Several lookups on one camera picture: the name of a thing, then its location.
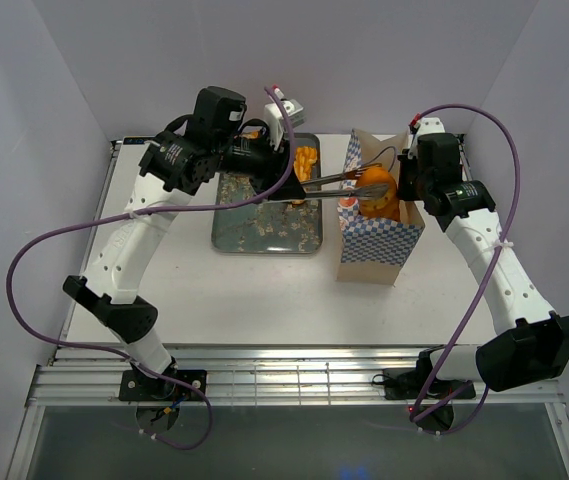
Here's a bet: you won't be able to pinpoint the blue checkered paper bag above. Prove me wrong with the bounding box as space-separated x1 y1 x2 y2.
336 129 425 286

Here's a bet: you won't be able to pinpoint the metal baking tray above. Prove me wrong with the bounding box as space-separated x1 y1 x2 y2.
211 133 323 254

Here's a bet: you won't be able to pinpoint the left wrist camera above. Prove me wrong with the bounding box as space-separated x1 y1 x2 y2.
262 83 306 151

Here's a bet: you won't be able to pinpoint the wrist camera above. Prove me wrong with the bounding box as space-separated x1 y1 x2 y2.
262 83 306 151
409 116 445 149

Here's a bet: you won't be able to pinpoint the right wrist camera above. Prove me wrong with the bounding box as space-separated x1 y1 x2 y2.
409 116 445 149

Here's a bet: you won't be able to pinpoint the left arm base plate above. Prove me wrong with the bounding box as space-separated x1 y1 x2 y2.
118 368 208 402

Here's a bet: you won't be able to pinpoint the left logo sticker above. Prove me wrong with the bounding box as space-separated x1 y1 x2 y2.
122 136 157 145

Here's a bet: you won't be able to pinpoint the twisted orange pastry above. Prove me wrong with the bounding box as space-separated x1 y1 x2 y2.
293 146 319 183

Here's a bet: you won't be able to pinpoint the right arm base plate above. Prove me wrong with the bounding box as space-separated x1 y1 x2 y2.
372 367 476 401

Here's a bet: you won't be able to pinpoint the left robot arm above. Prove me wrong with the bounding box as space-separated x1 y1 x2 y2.
63 86 305 400

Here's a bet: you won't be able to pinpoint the metal tongs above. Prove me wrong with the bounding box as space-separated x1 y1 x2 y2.
301 163 381 200

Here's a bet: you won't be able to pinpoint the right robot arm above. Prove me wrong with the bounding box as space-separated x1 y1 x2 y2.
398 132 569 397

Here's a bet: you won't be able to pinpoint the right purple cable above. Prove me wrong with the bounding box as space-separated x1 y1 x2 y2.
363 103 521 436

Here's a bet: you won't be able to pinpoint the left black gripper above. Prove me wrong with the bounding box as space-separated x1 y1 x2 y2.
215 126 308 202

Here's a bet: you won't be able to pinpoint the aluminium frame rail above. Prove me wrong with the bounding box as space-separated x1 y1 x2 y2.
26 344 565 407

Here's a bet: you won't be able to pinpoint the long baguette bread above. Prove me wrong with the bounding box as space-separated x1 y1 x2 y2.
356 166 401 222

